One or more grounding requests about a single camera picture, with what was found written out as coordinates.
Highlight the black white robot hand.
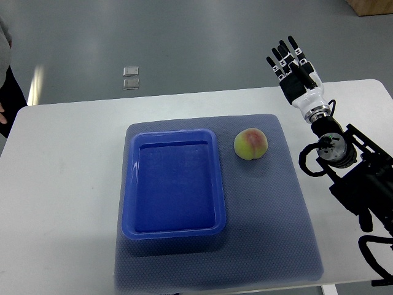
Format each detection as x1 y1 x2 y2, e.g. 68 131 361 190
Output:
267 36 333 124

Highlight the green red peach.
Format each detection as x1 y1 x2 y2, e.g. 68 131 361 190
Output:
233 128 268 160

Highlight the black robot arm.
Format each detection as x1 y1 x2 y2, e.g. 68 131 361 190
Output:
298 100 392 286

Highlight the upper metal floor plate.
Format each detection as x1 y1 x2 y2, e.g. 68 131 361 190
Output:
123 66 139 77

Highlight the metal floor plate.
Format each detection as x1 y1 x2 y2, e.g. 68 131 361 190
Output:
123 66 139 77
123 77 139 90

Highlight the lower metal floor plate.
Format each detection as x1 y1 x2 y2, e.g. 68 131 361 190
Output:
123 77 139 90

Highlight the wooden box corner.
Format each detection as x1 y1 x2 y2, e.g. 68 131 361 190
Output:
346 0 392 17

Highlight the blue grey textured mat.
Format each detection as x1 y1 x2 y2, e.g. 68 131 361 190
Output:
114 114 324 294

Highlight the blue plastic tray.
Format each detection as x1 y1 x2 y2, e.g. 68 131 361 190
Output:
121 129 226 240

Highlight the person in grey top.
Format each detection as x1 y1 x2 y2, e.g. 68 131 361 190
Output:
1 17 27 138

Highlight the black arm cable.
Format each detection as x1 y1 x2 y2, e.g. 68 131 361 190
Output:
298 143 328 177

